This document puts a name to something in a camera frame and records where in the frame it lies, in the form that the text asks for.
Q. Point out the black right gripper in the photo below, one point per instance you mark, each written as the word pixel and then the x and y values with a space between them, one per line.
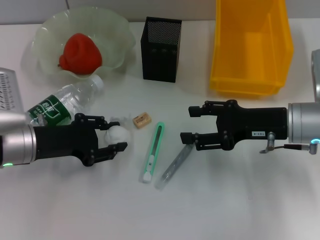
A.
pixel 262 122

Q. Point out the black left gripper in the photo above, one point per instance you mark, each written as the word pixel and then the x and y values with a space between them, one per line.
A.
pixel 62 141

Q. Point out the white paper ball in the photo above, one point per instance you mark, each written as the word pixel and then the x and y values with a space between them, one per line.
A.
pixel 118 135

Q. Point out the clear water bottle green label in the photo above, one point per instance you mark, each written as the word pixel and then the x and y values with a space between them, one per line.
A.
pixel 57 107

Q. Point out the red-orange fruit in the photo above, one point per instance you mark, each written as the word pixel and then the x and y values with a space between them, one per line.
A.
pixel 82 57

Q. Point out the tan eraser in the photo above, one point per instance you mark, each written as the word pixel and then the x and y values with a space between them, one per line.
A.
pixel 141 120

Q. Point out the green utility knife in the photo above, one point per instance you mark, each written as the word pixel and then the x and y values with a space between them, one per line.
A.
pixel 156 142

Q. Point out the grey marker pen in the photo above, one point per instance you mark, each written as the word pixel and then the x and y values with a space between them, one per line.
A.
pixel 172 165

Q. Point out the black mesh pen holder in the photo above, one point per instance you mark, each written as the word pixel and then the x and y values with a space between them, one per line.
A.
pixel 160 65

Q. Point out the pale green glass fruit plate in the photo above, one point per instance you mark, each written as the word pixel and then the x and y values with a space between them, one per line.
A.
pixel 112 37

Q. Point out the yellow plastic bin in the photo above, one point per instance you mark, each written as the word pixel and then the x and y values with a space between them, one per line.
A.
pixel 250 50

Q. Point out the silver left wrist depth camera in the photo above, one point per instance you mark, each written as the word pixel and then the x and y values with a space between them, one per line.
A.
pixel 10 87

